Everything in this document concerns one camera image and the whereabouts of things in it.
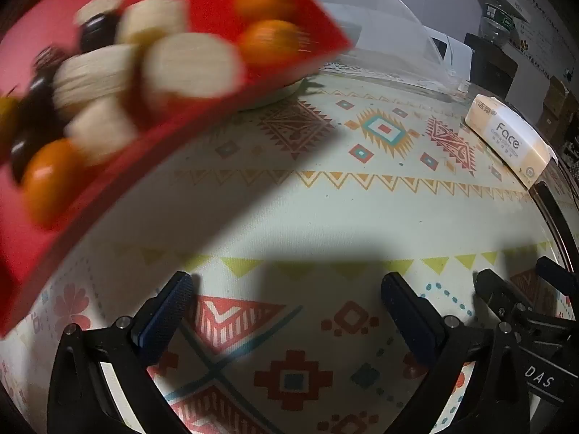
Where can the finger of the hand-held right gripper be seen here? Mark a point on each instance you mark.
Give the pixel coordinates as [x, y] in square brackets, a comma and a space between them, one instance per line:
[556, 273]
[497, 296]

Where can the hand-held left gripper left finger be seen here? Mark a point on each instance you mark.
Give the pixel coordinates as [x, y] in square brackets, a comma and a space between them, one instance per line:
[168, 312]

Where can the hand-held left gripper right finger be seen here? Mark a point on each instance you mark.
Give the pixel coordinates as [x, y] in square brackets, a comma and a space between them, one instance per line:
[409, 321]

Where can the dark date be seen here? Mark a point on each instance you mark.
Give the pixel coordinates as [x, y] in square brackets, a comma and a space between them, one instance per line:
[20, 156]
[36, 99]
[97, 31]

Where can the red date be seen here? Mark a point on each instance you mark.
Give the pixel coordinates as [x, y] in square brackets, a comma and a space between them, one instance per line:
[45, 58]

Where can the patterned tablecloth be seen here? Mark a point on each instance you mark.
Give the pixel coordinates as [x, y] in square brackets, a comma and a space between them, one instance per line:
[316, 217]

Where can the tissue pack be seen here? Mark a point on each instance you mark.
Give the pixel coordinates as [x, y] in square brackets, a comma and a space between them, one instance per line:
[502, 131]

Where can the cardboard boxes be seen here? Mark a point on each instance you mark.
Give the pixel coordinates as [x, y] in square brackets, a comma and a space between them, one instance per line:
[558, 104]

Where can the dark cabinet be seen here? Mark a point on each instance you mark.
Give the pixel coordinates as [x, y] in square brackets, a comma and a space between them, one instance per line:
[491, 65]

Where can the white appliance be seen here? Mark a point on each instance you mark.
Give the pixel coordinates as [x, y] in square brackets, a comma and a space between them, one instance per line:
[450, 52]

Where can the white mesh food cover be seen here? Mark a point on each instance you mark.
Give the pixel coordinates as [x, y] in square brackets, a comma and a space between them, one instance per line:
[384, 22]

